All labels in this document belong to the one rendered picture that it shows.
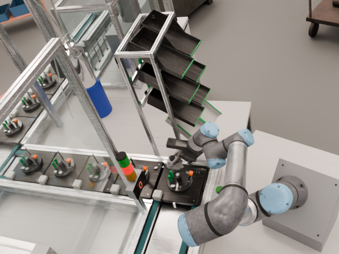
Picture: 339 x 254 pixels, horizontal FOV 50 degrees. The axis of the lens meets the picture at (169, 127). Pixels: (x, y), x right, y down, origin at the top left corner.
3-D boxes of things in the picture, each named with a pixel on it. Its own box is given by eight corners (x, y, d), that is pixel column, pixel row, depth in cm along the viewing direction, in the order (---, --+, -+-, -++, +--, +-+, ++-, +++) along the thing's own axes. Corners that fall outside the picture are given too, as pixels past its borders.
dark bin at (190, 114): (204, 110, 193) (207, 102, 187) (194, 127, 186) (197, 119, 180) (158, 87, 196) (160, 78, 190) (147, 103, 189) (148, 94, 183)
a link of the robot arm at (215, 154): (228, 159, 143) (218, 134, 148) (206, 170, 149) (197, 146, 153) (237, 160, 149) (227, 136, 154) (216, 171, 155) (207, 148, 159)
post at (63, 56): (147, 208, 185) (63, 46, 116) (145, 213, 184) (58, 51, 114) (142, 207, 186) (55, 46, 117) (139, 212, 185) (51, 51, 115)
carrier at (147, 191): (164, 164, 204) (158, 149, 196) (151, 200, 190) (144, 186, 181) (126, 160, 213) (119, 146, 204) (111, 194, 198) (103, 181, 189)
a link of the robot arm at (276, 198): (303, 203, 149) (294, 208, 137) (274, 214, 155) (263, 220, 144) (289, 176, 152) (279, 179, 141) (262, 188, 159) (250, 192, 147)
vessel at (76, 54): (101, 76, 247) (78, 28, 221) (92, 90, 239) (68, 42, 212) (83, 76, 252) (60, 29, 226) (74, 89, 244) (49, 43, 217)
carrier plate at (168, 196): (207, 168, 195) (207, 166, 194) (197, 206, 180) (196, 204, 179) (166, 164, 204) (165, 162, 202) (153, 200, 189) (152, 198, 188)
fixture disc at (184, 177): (195, 172, 193) (195, 170, 191) (189, 194, 184) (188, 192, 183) (171, 170, 198) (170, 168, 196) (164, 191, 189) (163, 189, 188)
